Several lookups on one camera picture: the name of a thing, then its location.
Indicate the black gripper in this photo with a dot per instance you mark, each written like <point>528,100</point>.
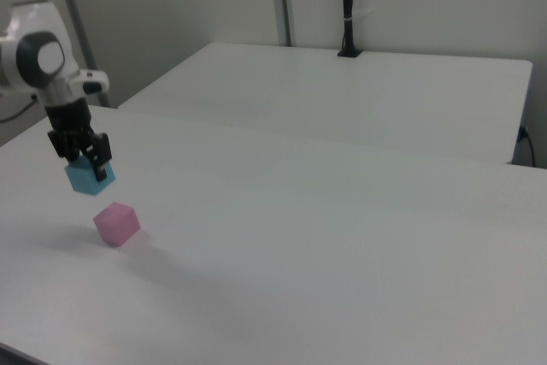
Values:
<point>68,119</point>

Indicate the blue cube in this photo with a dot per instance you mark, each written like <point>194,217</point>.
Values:
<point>83,182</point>

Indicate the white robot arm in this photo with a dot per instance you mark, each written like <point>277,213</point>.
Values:
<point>25,40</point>

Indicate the pink cube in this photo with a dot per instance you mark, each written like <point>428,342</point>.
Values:
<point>117,225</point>

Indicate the white side table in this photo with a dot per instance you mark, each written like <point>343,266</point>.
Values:
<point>342,95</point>

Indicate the black camera stand pole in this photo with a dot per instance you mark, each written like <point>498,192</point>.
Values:
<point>348,19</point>

